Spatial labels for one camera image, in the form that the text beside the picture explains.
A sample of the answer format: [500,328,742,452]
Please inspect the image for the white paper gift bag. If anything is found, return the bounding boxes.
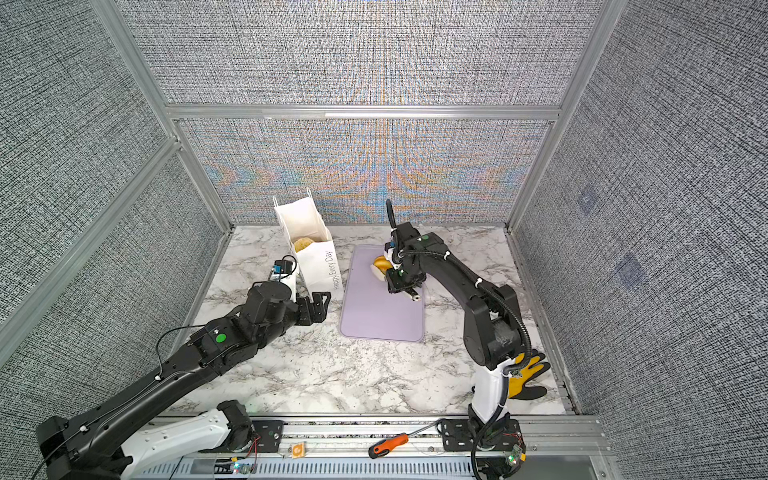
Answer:
[272,190,344,298]

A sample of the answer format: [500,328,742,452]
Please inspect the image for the small striped bun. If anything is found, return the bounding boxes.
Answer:
[372,256,393,275]

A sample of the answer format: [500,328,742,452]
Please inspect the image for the croissant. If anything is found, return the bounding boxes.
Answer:
[293,237,315,252]

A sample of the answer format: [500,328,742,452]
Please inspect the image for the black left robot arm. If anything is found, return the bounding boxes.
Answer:
[36,281,332,479]

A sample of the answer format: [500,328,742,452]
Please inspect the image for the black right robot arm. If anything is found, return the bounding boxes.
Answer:
[384,200,532,447]

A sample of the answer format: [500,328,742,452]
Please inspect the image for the lavender plastic tray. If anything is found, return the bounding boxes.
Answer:
[340,244,425,342]

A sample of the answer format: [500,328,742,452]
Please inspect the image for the small orange tag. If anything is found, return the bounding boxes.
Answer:
[291,442,306,459]

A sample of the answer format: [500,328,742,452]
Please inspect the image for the yellow work glove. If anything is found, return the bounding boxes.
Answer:
[507,350,551,401]

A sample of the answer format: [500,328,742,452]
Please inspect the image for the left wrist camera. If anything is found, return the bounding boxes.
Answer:
[269,254,298,298]

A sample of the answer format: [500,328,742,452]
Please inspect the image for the orange handled screwdriver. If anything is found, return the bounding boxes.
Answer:
[368,421,437,460]

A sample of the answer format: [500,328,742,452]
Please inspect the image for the aluminium front rail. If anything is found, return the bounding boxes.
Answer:
[127,415,622,479]

